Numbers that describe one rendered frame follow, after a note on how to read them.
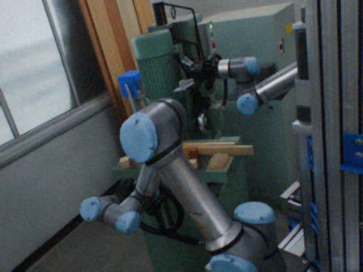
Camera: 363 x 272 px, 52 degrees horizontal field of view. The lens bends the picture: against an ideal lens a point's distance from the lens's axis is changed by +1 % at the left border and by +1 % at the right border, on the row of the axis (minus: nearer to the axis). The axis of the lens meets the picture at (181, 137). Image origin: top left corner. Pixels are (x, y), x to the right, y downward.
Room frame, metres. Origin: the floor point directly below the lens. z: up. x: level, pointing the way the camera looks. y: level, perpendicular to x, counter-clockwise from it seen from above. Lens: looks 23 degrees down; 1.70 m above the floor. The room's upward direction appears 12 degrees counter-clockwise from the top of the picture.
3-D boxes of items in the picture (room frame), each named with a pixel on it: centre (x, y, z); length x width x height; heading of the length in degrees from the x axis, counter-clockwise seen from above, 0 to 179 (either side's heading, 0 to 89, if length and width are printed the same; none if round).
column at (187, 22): (1.95, -0.09, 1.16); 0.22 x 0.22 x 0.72; 64
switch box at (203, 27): (1.92, -0.23, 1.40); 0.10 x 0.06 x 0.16; 154
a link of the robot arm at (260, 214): (0.90, -0.16, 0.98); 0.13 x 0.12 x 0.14; 145
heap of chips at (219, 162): (1.50, -0.15, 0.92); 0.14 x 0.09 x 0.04; 154
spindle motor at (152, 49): (1.69, 0.04, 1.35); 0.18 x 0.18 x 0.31
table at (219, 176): (1.59, 0.08, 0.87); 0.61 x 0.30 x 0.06; 64
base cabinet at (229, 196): (1.80, -0.01, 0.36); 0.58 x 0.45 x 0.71; 154
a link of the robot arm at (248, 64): (1.42, -0.30, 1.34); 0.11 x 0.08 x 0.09; 64
